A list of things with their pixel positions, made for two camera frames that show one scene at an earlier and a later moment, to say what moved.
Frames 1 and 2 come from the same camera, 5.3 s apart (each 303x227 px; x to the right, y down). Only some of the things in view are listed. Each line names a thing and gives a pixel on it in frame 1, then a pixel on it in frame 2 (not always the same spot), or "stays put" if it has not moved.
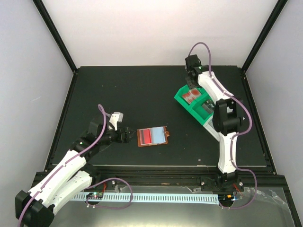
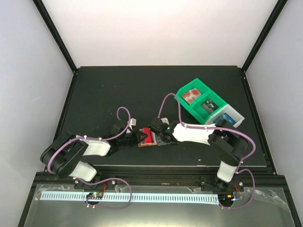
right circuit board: [225, 198] stays put
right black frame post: [278, 9] stays put
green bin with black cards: [203, 109] stays put
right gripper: [191, 85] to [160, 142]
